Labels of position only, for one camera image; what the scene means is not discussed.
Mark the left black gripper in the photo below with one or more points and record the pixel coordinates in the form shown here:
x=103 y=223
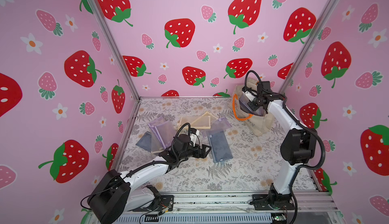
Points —
x=202 y=154

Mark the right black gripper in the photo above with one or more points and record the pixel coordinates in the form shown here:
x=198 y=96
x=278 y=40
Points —
x=254 y=103

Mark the cream mesh pouch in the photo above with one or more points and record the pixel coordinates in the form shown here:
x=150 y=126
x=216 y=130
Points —
x=202 y=122

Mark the blue-grey mesh pouch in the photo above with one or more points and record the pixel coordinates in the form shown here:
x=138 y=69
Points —
x=219 y=146

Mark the large purple mesh pouch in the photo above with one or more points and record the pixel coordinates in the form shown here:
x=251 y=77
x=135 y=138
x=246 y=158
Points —
x=250 y=107

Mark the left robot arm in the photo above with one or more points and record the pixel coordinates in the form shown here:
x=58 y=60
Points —
x=119 y=192

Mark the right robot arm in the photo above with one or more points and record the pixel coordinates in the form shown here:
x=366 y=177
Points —
x=297 y=148

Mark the grey-blue mesh pouch left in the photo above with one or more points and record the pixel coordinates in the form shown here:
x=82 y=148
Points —
x=145 y=142

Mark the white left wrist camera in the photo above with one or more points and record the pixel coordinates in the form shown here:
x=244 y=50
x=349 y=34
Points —
x=194 y=136

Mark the beige canvas bag orange handles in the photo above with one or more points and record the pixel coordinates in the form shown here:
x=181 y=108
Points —
x=258 y=121

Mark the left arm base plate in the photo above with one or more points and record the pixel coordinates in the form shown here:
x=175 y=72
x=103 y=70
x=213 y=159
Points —
x=158 y=204

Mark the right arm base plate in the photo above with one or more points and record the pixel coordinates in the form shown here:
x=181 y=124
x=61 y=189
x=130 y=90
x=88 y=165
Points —
x=272 y=202

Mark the aluminium front rail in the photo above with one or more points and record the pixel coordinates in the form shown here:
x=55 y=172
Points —
x=233 y=208

